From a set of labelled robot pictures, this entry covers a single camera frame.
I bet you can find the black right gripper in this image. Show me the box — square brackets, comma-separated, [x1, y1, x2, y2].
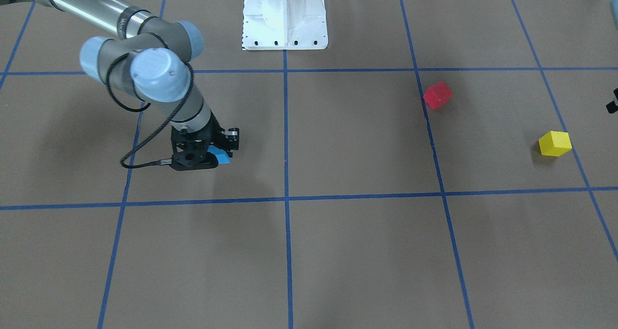
[171, 114, 240, 158]

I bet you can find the blue wooden block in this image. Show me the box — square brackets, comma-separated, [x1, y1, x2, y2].
[208, 145, 230, 165]

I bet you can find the red wooden block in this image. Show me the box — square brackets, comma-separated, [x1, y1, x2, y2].
[423, 82, 454, 110]

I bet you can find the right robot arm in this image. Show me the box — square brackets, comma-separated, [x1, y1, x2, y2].
[1, 0, 240, 171]

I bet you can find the yellow wooden block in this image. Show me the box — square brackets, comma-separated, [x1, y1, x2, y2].
[538, 131, 573, 157]

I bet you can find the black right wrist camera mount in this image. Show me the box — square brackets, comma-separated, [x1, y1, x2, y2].
[169, 145, 218, 171]

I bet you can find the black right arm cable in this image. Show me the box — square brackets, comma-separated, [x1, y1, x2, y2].
[105, 54, 195, 169]

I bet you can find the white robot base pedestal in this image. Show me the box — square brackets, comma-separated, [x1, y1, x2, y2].
[241, 0, 329, 50]

